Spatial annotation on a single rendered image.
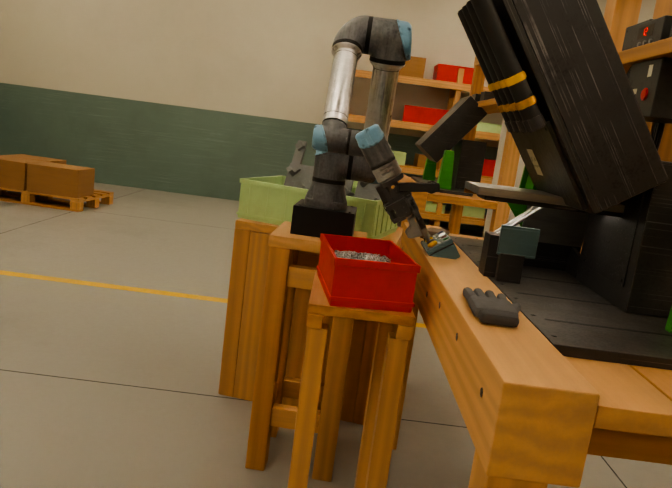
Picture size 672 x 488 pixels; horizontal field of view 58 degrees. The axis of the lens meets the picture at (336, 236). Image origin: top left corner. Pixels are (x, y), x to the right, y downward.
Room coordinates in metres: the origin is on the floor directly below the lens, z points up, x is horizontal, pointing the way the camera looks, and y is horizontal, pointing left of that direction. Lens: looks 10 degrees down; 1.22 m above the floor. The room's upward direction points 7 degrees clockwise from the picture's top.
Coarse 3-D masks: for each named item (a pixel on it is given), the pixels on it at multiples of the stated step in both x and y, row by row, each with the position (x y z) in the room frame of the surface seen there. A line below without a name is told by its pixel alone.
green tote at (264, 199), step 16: (272, 176) 2.83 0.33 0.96; (240, 192) 2.56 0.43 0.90; (256, 192) 2.53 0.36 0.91; (272, 192) 2.51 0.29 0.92; (288, 192) 2.49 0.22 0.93; (304, 192) 2.46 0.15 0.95; (240, 208) 2.55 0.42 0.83; (256, 208) 2.53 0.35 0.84; (272, 208) 2.51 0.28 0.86; (288, 208) 2.48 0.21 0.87; (368, 208) 2.37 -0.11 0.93; (368, 224) 2.37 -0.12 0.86; (384, 224) 2.53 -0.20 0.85
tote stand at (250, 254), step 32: (256, 224) 2.48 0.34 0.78; (256, 256) 2.48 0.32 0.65; (256, 288) 2.48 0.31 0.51; (256, 320) 2.47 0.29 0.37; (224, 352) 2.49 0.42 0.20; (256, 352) 2.47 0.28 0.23; (288, 352) 2.45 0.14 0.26; (352, 352) 2.40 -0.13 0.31; (224, 384) 2.49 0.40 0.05; (352, 384) 2.40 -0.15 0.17; (352, 416) 2.39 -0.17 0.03
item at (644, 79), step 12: (648, 60) 1.67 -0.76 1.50; (660, 60) 1.59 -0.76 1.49; (636, 72) 1.71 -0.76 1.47; (648, 72) 1.64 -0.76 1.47; (660, 72) 1.59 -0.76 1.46; (636, 84) 1.70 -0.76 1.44; (648, 84) 1.63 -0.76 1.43; (660, 84) 1.58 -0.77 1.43; (636, 96) 1.68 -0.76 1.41; (648, 96) 1.62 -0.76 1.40; (660, 96) 1.58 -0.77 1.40; (648, 108) 1.60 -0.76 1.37; (660, 108) 1.58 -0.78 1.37; (648, 120) 1.71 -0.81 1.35; (660, 120) 1.65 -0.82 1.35
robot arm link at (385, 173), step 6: (390, 162) 1.66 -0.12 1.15; (396, 162) 1.68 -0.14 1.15; (378, 168) 1.66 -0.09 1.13; (384, 168) 1.66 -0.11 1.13; (390, 168) 1.66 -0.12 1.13; (396, 168) 1.67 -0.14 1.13; (378, 174) 1.67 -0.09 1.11; (384, 174) 1.66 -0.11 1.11; (390, 174) 1.66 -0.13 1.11; (396, 174) 1.66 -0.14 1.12; (378, 180) 1.68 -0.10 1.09; (384, 180) 1.66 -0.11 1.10
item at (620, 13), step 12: (612, 0) 2.25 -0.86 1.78; (624, 0) 2.22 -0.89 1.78; (636, 0) 2.22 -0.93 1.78; (660, 0) 1.89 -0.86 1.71; (612, 12) 2.23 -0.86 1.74; (624, 12) 2.22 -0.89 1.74; (636, 12) 2.22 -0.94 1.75; (660, 12) 1.87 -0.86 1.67; (612, 24) 2.22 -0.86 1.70; (624, 24) 2.22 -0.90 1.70; (612, 36) 2.22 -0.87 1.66; (624, 36) 2.22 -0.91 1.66; (660, 144) 1.78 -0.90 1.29; (660, 156) 1.78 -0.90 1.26
